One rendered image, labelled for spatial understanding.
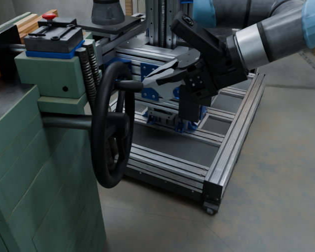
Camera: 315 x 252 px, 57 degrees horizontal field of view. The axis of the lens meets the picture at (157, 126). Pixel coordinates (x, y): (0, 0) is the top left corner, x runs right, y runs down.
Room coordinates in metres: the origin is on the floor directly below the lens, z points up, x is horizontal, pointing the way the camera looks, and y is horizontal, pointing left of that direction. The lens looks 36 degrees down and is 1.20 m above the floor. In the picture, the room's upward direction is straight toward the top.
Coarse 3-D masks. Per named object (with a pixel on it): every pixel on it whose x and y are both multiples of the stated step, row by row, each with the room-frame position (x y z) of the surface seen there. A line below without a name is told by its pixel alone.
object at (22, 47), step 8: (0, 32) 0.64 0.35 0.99; (8, 32) 0.67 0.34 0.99; (16, 32) 0.70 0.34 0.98; (0, 40) 0.63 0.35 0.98; (8, 40) 0.66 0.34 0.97; (16, 40) 0.69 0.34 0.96; (0, 48) 0.63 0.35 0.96; (8, 48) 0.65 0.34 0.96; (16, 48) 0.65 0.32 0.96; (24, 48) 0.65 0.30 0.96; (0, 56) 0.62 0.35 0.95; (8, 56) 0.64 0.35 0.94; (0, 64) 0.62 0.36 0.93; (8, 64) 0.63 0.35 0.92; (0, 72) 0.62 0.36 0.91; (8, 72) 0.63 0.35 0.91
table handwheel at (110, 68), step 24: (120, 72) 0.57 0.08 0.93; (96, 96) 0.47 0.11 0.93; (120, 96) 0.60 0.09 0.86; (48, 120) 0.56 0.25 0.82; (72, 120) 0.55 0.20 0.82; (96, 120) 0.44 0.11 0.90; (120, 120) 0.53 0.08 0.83; (96, 144) 0.42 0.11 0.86; (120, 144) 0.55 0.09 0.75; (96, 168) 0.41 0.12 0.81; (120, 168) 0.53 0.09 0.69
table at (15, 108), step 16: (0, 80) 0.60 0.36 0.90; (16, 80) 0.60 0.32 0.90; (0, 96) 0.53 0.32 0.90; (16, 96) 0.53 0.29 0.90; (32, 96) 0.55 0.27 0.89; (48, 96) 0.58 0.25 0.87; (0, 112) 0.46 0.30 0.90; (16, 112) 0.49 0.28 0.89; (32, 112) 0.54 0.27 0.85; (64, 112) 0.55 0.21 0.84; (0, 128) 0.43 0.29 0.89; (16, 128) 0.47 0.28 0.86; (0, 144) 0.42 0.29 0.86
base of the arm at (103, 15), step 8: (96, 0) 1.32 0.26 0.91; (104, 0) 1.31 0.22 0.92; (112, 0) 1.32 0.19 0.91; (96, 8) 1.32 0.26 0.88; (104, 8) 1.31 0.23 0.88; (112, 8) 1.32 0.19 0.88; (120, 8) 1.35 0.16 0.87; (96, 16) 1.31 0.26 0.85; (104, 16) 1.30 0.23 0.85; (112, 16) 1.31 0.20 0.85; (120, 16) 1.33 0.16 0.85; (104, 24) 1.29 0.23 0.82; (112, 24) 1.30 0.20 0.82
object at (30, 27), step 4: (48, 12) 1.02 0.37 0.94; (52, 12) 1.03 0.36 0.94; (56, 12) 1.06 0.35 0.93; (40, 16) 0.98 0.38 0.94; (56, 16) 1.05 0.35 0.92; (32, 20) 0.93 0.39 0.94; (36, 20) 0.93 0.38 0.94; (28, 24) 0.89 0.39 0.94; (32, 24) 0.89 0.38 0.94; (36, 24) 0.91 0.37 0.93; (20, 28) 0.85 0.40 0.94; (24, 28) 0.85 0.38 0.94; (28, 28) 0.87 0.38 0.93; (32, 28) 0.89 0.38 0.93; (36, 28) 0.91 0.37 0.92; (20, 32) 0.82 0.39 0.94; (24, 32) 0.84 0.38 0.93; (28, 32) 0.86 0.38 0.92
